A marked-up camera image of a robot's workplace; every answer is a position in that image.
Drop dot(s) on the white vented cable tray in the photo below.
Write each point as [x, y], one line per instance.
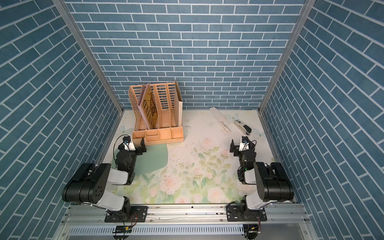
[152, 230]

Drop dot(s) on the floral table mat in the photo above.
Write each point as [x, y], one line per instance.
[201, 169]

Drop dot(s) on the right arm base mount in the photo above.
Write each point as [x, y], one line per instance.
[236, 213]

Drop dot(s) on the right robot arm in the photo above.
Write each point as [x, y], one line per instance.
[271, 182]

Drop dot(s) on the right circuit board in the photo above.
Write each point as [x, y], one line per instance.
[251, 231]

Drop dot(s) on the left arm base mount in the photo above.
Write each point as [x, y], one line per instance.
[131, 214]

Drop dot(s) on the green cutting board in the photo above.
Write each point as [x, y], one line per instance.
[153, 159]

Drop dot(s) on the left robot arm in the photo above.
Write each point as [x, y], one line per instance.
[89, 184]

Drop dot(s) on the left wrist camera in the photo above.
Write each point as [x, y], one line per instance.
[128, 143]

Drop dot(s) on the left circuit board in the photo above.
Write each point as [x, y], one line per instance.
[122, 232]

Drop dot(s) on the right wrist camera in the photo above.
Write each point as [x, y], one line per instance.
[244, 144]

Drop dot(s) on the brown book in organizer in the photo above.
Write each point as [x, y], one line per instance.
[147, 107]

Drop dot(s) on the white black stapler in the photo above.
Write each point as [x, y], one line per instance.
[245, 129]

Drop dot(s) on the circuit board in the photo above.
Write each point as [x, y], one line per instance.
[251, 231]
[122, 232]

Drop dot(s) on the peach desk file organizer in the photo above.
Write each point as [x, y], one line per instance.
[169, 103]

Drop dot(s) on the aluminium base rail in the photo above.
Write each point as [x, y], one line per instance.
[285, 221]

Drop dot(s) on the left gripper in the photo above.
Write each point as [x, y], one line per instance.
[139, 152]

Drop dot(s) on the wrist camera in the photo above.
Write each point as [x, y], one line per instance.
[244, 144]
[128, 143]

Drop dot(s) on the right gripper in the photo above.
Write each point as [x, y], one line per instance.
[236, 148]

